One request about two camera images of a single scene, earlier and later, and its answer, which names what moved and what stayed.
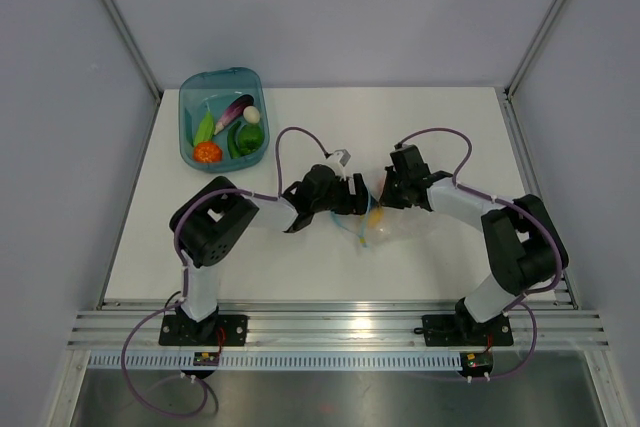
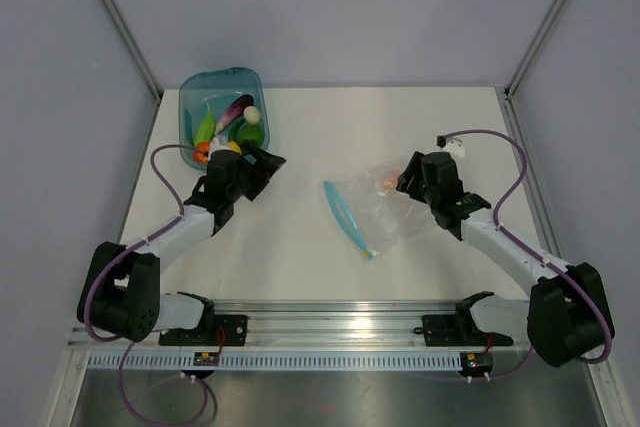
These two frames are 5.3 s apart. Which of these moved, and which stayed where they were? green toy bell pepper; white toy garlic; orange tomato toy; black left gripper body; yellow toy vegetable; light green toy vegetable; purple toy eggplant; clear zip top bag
Moved: black left gripper body; yellow toy vegetable; clear zip top bag
Stayed: light green toy vegetable; white toy garlic; green toy bell pepper; purple toy eggplant; orange tomato toy
